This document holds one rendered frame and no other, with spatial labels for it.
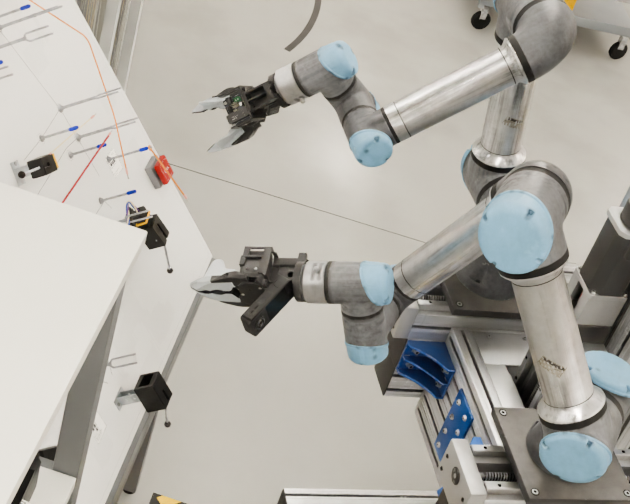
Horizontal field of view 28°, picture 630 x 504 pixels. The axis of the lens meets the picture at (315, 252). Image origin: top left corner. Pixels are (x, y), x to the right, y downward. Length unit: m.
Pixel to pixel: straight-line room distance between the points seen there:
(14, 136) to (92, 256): 1.05
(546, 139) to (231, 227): 1.78
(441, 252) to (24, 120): 0.84
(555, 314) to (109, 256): 0.88
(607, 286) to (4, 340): 1.43
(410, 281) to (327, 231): 2.43
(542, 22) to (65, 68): 0.97
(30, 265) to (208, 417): 2.50
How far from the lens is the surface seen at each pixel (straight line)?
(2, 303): 1.32
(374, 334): 2.20
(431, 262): 2.22
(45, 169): 2.34
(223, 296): 2.25
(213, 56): 5.51
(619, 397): 2.26
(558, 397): 2.12
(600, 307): 2.48
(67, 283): 1.36
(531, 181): 2.00
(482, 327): 2.75
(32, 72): 2.54
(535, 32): 2.38
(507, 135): 2.63
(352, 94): 2.46
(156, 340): 2.69
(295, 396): 3.98
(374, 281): 2.14
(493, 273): 2.66
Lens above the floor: 2.74
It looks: 37 degrees down
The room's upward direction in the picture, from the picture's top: 19 degrees clockwise
